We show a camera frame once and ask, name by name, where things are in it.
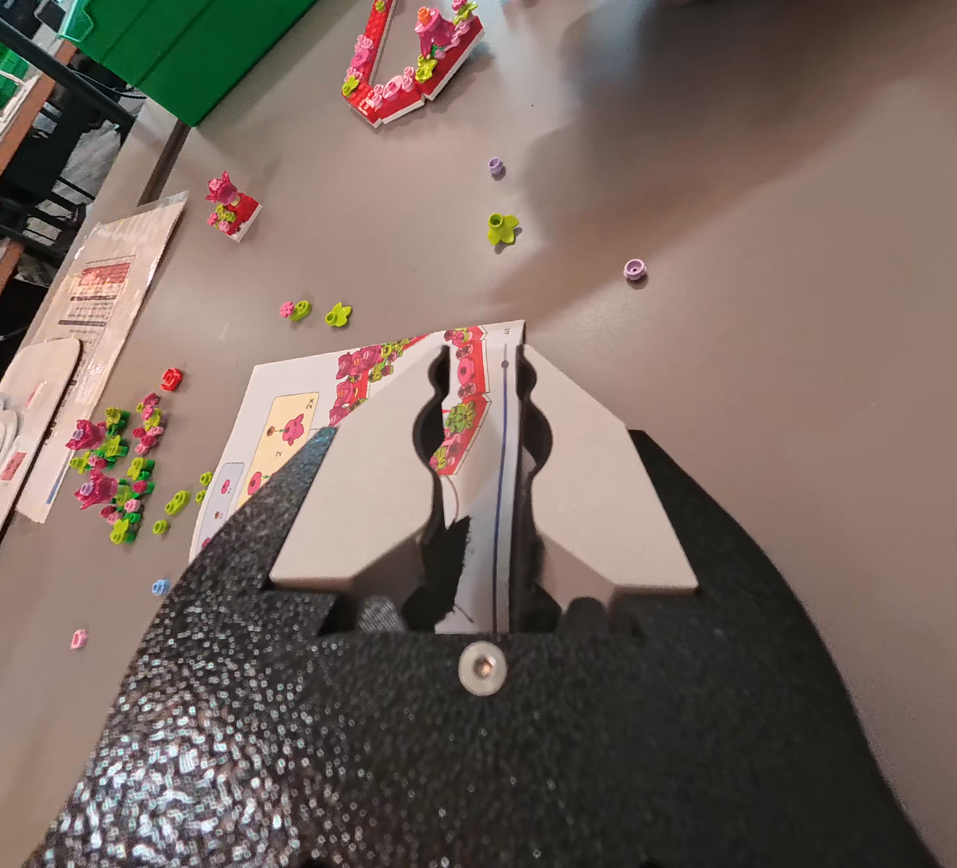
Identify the laminated white paper sheet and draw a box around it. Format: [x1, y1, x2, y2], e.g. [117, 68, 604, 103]
[15, 191, 189, 525]

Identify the lego instruction booklet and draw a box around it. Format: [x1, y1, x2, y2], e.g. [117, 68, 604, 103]
[188, 320, 528, 633]

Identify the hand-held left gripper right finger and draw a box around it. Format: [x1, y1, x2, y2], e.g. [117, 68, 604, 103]
[512, 343, 701, 600]

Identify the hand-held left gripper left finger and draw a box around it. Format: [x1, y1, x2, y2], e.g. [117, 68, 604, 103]
[268, 343, 453, 596]

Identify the green plastic bin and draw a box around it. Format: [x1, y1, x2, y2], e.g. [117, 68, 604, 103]
[58, 0, 382, 127]

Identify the red heart lego frame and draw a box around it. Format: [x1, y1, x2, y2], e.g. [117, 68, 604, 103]
[342, 0, 535, 132]

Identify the black metal table frame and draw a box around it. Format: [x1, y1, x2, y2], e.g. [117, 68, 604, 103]
[0, 19, 151, 263]

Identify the small red lego flower block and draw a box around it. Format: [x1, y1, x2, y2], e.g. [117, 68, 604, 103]
[205, 170, 263, 243]

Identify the pile of lego flower pieces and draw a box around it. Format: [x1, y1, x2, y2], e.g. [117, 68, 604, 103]
[66, 393, 214, 546]

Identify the white cardboard tray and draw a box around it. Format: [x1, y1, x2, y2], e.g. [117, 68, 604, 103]
[0, 337, 82, 532]

